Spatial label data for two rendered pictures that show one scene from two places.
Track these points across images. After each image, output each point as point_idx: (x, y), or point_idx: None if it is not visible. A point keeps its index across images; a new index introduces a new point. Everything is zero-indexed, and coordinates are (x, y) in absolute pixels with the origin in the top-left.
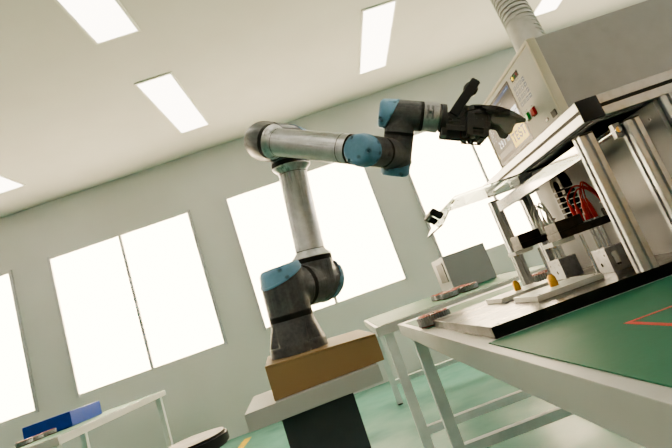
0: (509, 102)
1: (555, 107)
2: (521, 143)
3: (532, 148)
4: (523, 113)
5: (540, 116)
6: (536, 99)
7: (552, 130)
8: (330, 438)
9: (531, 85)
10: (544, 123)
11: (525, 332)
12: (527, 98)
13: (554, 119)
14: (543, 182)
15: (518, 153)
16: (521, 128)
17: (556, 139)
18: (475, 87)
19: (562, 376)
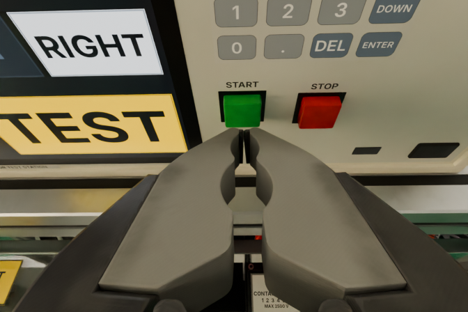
0: None
1: (466, 142)
2: (87, 154)
3: (256, 221)
4: (206, 84)
5: (338, 133)
6: (400, 82)
7: (442, 220)
8: None
9: (462, 8)
10: (334, 152)
11: None
12: (330, 47)
13: (406, 160)
14: (242, 262)
15: (34, 166)
16: (130, 122)
17: (424, 230)
18: None
19: None
